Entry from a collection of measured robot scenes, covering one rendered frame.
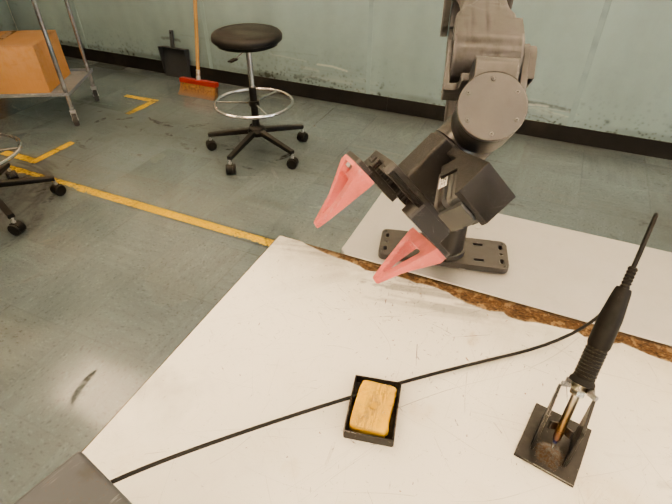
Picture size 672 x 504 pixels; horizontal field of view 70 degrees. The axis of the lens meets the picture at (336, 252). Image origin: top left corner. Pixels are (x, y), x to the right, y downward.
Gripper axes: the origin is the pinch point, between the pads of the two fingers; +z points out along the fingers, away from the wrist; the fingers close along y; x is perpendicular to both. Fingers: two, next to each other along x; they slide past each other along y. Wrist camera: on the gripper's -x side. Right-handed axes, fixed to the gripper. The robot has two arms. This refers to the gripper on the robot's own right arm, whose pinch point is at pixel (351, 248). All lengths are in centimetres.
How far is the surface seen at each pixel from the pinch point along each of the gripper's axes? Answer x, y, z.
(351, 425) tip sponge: -7.0, 11.9, 13.2
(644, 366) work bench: -6.1, 36.7, -15.1
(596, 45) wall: 187, 104, -142
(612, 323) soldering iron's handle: -12.7, 19.0, -13.5
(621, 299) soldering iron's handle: -12.1, 18.0, -15.7
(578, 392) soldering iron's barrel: -13.6, 22.2, -6.6
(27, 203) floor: 197, -38, 111
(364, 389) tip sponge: -3.3, 12.5, 10.4
